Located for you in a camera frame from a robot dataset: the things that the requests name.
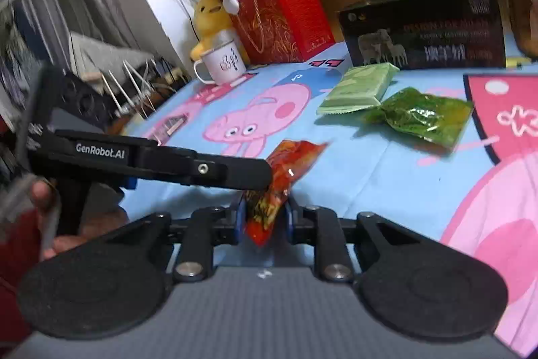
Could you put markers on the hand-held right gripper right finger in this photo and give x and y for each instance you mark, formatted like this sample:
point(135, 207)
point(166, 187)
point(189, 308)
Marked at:
point(289, 221)

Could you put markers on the person's left forearm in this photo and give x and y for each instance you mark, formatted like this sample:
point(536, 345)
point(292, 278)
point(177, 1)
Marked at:
point(14, 270)

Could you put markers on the white enamel mug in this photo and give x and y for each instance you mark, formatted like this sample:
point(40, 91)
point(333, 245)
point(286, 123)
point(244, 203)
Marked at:
point(225, 62)

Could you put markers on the dark green clear packet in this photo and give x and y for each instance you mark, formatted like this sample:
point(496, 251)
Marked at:
point(420, 117)

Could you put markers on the printed cartoon blanket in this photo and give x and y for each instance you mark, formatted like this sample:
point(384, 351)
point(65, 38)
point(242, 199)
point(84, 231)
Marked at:
point(378, 182)

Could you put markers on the yellow plush toy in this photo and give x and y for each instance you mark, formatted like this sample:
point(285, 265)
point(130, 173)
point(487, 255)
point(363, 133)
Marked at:
point(212, 22)

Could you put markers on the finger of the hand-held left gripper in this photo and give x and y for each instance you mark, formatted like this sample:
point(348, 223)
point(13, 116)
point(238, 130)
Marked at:
point(227, 172)

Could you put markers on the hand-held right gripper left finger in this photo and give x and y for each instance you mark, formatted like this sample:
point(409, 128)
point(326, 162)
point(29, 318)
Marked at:
point(240, 216)

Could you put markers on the person's left hand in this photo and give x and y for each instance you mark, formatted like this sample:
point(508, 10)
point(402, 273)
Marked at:
point(103, 222)

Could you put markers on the orange red snack packet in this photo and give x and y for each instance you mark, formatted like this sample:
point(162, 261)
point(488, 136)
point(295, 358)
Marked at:
point(277, 178)

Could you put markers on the black printed box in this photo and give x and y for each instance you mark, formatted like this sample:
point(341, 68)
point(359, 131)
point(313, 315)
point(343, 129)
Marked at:
point(424, 31)

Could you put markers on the bright green snack packet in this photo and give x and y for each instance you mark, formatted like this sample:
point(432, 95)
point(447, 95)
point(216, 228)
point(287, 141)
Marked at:
point(359, 90)

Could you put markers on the red gift box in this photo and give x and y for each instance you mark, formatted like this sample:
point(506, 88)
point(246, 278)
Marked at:
point(281, 14)

